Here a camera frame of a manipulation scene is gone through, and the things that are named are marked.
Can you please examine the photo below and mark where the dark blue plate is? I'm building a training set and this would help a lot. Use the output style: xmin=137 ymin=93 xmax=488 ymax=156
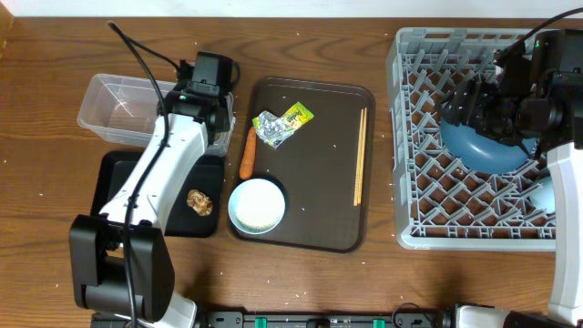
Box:
xmin=440 ymin=120 xmax=528 ymax=174

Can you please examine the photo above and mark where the small blue cup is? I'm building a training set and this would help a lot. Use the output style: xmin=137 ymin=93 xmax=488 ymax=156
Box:
xmin=529 ymin=177 xmax=556 ymax=213

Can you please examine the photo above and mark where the yellow green snack wrapper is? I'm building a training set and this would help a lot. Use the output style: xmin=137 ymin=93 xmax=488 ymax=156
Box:
xmin=252 ymin=102 xmax=314 ymax=149

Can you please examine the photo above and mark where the orange carrot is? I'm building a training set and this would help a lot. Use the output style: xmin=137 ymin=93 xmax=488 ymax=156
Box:
xmin=239 ymin=126 xmax=257 ymax=180

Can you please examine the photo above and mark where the light blue rice bowl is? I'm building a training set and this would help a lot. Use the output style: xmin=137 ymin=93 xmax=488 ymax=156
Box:
xmin=228 ymin=179 xmax=286 ymax=235

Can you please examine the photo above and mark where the brown food scrap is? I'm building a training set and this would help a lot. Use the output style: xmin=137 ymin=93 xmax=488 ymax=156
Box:
xmin=187 ymin=190 xmax=213 ymax=217

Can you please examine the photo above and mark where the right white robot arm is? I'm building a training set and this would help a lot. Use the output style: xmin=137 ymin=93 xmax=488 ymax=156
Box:
xmin=436 ymin=29 xmax=582 ymax=327

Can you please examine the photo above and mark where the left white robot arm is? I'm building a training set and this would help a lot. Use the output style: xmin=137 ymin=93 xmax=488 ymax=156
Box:
xmin=68 ymin=52 xmax=240 ymax=327

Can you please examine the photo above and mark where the grey dishwasher rack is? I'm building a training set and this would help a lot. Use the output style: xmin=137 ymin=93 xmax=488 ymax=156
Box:
xmin=385 ymin=27 xmax=556 ymax=251

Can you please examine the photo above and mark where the black waste bin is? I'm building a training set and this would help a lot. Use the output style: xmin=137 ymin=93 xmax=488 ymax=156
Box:
xmin=90 ymin=150 xmax=224 ymax=238

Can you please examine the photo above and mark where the dark brown serving tray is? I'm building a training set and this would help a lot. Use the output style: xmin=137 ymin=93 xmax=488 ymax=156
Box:
xmin=230 ymin=77 xmax=375 ymax=253

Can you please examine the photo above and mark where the clear plastic bin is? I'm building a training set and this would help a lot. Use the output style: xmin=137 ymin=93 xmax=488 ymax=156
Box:
xmin=77 ymin=73 xmax=237 ymax=159

